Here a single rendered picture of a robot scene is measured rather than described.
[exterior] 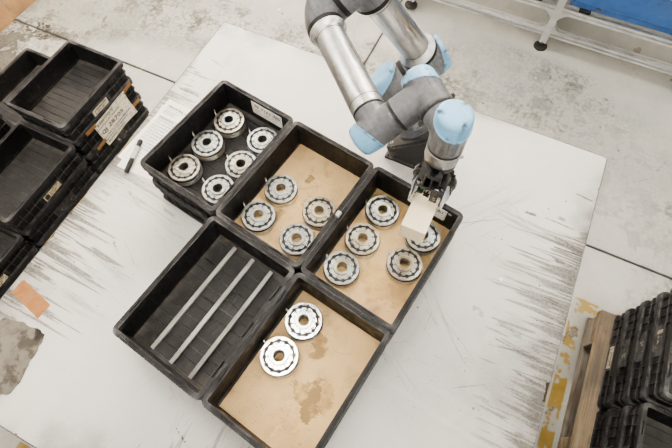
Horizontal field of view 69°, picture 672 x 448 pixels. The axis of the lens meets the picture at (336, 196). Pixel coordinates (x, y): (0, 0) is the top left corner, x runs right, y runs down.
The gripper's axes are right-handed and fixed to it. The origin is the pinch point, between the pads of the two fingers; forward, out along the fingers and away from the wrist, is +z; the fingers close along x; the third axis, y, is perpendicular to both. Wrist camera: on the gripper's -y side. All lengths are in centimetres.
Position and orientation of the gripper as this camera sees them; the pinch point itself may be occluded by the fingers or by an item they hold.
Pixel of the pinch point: (429, 192)
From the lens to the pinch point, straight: 126.1
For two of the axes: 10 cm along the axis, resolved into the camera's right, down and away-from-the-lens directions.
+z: 0.0, 4.7, 8.9
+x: 9.0, 3.8, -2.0
